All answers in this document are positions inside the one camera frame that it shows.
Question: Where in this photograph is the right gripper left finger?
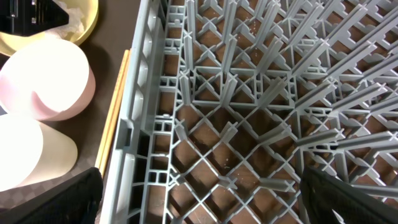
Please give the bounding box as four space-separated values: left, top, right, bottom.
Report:
1 167 103 224

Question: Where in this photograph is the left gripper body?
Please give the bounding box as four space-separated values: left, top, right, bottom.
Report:
1 0 69 36

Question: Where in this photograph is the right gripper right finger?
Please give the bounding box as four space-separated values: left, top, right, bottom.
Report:
300 166 397 224

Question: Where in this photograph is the white tissue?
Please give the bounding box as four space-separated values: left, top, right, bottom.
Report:
44 0 85 39

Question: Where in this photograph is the white cup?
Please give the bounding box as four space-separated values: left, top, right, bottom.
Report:
1 114 78 192

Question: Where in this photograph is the pink bowl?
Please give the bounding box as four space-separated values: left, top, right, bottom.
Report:
1 39 96 121

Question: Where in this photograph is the grey dishwasher rack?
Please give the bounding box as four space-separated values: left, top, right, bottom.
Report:
100 0 397 223

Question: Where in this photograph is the yellow plate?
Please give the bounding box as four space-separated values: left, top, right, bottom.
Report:
1 0 99 56

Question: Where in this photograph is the dark brown serving tray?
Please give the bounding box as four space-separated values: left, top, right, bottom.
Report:
1 0 140 209

